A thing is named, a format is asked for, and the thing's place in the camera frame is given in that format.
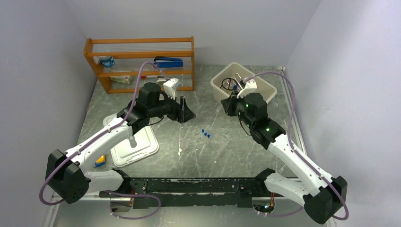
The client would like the white plastic container lid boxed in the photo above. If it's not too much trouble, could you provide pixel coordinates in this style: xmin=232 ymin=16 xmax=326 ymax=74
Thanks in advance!
xmin=104 ymin=126 xmax=159 ymax=168

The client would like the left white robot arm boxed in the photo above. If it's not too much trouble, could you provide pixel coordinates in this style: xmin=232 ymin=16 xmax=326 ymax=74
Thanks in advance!
xmin=40 ymin=78 xmax=196 ymax=205

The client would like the purple cable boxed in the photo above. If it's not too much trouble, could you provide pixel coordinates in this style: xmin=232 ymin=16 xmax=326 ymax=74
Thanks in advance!
xmin=39 ymin=62 xmax=171 ymax=207
xmin=243 ymin=71 xmax=350 ymax=221

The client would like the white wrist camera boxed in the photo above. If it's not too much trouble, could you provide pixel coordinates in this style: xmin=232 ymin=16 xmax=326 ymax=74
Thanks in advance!
xmin=163 ymin=78 xmax=181 ymax=100
xmin=236 ymin=79 xmax=257 ymax=99

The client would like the orange wooden shelf rack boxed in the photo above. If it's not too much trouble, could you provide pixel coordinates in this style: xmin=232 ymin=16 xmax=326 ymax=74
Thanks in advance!
xmin=83 ymin=36 xmax=195 ymax=94

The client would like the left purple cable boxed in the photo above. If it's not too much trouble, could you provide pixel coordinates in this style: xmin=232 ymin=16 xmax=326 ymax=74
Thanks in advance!
xmin=39 ymin=62 xmax=171 ymax=207

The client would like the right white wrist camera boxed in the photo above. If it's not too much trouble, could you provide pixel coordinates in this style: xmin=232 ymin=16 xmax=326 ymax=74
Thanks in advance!
xmin=236 ymin=79 xmax=257 ymax=99

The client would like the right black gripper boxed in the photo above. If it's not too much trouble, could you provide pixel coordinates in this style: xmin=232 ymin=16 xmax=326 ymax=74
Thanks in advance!
xmin=221 ymin=90 xmax=254 ymax=129

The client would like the blue yellow small object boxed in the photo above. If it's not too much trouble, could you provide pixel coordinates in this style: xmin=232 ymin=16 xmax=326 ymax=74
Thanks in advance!
xmin=95 ymin=155 xmax=106 ymax=167

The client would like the black metal ring stand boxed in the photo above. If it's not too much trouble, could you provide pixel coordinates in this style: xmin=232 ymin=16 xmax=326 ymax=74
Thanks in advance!
xmin=219 ymin=78 xmax=237 ymax=91

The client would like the beige plastic bin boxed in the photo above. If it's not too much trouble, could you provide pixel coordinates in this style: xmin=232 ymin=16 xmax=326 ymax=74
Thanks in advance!
xmin=210 ymin=62 xmax=277 ymax=103

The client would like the blue stapler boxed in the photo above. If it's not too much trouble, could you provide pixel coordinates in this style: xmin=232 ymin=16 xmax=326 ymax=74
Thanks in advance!
xmin=154 ymin=56 xmax=184 ymax=69

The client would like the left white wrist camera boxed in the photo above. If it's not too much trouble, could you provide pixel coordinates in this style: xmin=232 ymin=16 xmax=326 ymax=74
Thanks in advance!
xmin=163 ymin=78 xmax=181 ymax=100

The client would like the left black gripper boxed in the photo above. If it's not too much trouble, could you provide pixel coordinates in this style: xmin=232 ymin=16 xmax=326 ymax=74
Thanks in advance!
xmin=148 ymin=90 xmax=196 ymax=123

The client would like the red white marker pen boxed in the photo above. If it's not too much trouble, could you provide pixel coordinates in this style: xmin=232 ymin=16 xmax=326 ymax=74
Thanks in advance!
xmin=141 ymin=75 xmax=161 ymax=79

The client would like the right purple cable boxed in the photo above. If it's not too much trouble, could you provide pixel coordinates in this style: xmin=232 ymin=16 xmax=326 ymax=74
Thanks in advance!
xmin=243 ymin=71 xmax=350 ymax=221

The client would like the small white green box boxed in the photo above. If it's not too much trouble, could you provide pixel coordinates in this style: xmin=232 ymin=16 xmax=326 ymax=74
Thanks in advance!
xmin=110 ymin=75 xmax=132 ymax=84

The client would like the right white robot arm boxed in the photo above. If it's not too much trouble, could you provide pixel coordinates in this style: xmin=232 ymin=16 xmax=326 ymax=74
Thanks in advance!
xmin=221 ymin=93 xmax=348 ymax=224

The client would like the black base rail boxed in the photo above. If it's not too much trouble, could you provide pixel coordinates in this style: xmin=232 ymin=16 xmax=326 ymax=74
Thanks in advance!
xmin=130 ymin=177 xmax=272 ymax=209

